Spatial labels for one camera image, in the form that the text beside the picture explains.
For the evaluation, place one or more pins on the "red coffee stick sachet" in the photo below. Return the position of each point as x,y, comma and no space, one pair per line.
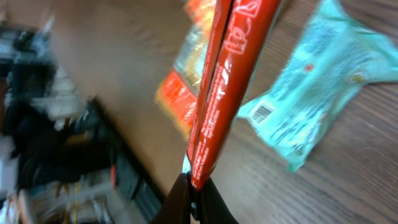
239,31

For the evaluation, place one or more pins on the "black rail table edge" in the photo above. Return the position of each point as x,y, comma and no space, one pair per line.
133,182

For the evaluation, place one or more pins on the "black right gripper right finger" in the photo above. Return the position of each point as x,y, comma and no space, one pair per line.
211,208

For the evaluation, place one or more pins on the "spaghetti pack orange ends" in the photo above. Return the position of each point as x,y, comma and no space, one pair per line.
177,94

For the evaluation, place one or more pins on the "teal snack packet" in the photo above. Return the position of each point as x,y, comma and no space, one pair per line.
334,58

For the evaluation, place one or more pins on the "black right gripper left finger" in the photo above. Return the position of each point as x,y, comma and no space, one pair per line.
176,207

